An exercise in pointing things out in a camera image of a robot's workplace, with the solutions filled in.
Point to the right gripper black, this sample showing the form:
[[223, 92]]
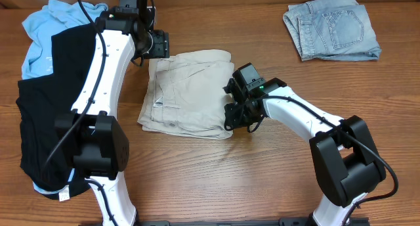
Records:
[[235, 121]]

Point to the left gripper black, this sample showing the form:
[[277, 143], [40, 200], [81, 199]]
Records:
[[161, 44]]

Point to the beige shorts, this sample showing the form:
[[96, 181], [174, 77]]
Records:
[[185, 95]]

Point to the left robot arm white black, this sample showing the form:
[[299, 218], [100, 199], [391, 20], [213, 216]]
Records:
[[91, 139]]

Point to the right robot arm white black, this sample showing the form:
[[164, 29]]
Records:
[[345, 158]]

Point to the folded denim shorts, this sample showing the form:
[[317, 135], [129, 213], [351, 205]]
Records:
[[332, 30]]

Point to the light blue shirt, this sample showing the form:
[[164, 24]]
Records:
[[40, 26]]

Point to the black garment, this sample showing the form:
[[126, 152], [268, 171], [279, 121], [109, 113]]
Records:
[[42, 99]]

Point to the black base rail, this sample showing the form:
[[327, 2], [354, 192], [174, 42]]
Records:
[[229, 223]]

